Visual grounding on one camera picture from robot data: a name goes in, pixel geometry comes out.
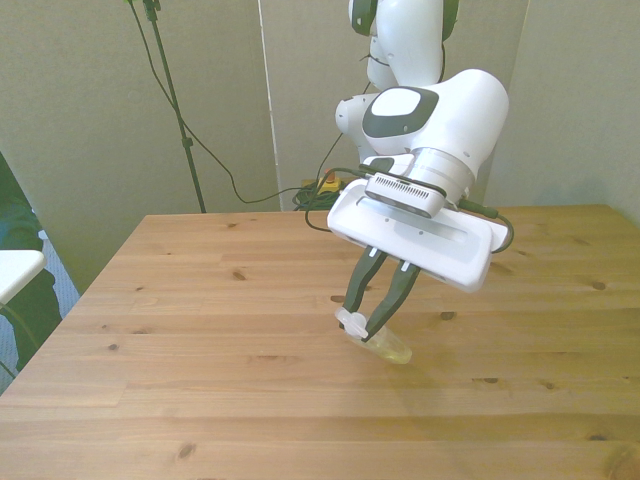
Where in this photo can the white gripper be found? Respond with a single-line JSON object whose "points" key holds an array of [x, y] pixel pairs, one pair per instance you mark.
{"points": [[440, 246]]}

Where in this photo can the clear sanitizer pump bottle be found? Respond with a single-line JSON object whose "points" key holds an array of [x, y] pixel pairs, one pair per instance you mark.
{"points": [[392, 348]]}

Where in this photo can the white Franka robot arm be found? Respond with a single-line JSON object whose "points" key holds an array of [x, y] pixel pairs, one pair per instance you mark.
{"points": [[465, 115]]}

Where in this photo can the yellow emergency stop button box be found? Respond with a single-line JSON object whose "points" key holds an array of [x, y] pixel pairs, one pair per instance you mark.
{"points": [[331, 186]]}

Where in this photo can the white side table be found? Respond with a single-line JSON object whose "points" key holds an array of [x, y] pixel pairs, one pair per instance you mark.
{"points": [[17, 272]]}

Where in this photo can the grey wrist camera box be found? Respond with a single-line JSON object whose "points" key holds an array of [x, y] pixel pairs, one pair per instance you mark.
{"points": [[405, 193]]}

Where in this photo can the black camera stand pole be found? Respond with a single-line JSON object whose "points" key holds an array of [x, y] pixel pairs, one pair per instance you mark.
{"points": [[170, 85]]}

